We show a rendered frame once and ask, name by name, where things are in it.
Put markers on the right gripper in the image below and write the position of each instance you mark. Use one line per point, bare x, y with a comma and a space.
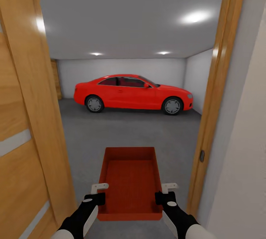
159, 197

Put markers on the storage box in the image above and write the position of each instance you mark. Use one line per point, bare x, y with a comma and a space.
133, 178

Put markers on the garage door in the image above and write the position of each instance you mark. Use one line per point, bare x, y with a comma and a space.
56, 79

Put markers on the car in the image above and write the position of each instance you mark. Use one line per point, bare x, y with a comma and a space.
132, 92

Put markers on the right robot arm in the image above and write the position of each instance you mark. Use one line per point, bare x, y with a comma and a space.
182, 225

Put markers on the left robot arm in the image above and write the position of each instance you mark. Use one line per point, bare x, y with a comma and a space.
78, 224

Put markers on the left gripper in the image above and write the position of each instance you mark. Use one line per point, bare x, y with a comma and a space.
100, 198

